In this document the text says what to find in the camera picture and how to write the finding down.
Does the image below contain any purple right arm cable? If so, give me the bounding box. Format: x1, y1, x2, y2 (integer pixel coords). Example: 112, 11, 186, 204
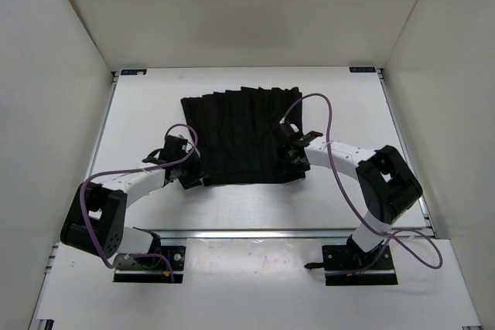
280, 93, 442, 279

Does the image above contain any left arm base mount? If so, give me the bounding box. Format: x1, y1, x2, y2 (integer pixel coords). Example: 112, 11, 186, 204
113, 231, 186, 284

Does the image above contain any black pleated skirt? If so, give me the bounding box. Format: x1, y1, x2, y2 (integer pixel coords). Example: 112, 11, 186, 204
180, 87, 306, 186

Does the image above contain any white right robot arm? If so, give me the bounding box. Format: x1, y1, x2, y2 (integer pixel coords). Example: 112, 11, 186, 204
274, 123, 423, 269

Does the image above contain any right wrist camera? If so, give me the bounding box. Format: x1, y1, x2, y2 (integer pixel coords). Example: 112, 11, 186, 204
273, 121, 300, 143

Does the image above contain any right corner label sticker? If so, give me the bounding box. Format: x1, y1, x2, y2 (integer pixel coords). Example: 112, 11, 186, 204
349, 66, 377, 73

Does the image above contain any aluminium front table rail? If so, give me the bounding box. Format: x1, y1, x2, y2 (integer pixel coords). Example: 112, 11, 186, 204
134, 227, 353, 240

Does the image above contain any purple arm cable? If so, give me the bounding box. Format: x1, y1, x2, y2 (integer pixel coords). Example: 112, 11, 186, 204
280, 93, 442, 279
83, 124, 200, 283

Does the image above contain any aluminium left table rail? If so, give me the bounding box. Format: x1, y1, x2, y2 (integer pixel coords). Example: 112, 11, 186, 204
84, 71, 120, 178

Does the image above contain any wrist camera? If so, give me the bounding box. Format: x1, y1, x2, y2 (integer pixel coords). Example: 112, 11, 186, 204
273, 121, 300, 143
159, 134, 188, 162

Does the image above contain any left corner label sticker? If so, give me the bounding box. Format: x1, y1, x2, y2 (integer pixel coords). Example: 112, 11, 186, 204
120, 69, 147, 76

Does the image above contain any aluminium table rail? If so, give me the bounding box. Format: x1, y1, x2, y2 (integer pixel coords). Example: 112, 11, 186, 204
134, 227, 353, 240
84, 71, 120, 178

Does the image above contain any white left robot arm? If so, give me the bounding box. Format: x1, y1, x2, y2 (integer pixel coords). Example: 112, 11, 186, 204
60, 139, 204, 272

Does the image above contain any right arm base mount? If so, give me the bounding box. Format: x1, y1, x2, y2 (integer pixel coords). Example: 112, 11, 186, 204
304, 238, 398, 287

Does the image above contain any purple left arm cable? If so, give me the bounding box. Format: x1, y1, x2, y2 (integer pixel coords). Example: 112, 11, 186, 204
83, 124, 200, 283

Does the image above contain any corner label sticker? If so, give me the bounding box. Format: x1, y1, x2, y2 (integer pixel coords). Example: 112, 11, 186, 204
120, 69, 147, 76
349, 66, 377, 73

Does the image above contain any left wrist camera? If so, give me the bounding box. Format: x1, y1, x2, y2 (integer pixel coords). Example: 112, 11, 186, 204
159, 134, 188, 162

